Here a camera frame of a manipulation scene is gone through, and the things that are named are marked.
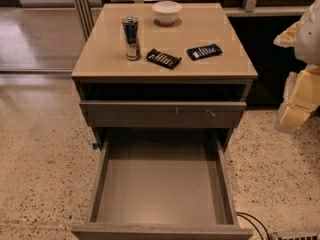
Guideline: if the closed grey top drawer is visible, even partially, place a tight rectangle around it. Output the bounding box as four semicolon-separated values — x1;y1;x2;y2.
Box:
80;100;246;128

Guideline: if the grey power strip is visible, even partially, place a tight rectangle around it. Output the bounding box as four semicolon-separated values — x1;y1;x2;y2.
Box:
270;231;320;240

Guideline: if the small blue floor object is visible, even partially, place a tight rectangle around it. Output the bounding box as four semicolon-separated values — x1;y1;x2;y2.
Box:
92;143;99;150

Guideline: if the black floor cable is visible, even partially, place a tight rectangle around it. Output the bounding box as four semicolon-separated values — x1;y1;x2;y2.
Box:
236;211;272;240

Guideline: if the blue silver redbull can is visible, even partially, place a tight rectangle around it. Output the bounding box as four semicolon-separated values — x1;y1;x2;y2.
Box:
122;15;140;61

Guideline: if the beige drawer cabinet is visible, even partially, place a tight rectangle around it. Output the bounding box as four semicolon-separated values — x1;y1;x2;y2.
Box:
72;3;257;145

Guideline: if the white ceramic bowl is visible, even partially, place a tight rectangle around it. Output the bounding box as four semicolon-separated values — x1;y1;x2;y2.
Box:
152;1;182;25

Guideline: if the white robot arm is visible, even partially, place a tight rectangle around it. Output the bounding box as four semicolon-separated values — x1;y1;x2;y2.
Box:
273;0;320;133

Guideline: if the black gold snack packet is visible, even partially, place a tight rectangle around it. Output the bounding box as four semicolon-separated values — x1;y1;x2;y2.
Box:
146;49;182;70

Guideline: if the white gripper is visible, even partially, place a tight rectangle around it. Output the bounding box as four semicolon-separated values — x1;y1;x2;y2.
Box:
273;22;320;127

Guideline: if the open grey middle drawer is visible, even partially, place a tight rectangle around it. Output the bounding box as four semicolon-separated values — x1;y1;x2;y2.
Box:
71;140;253;240

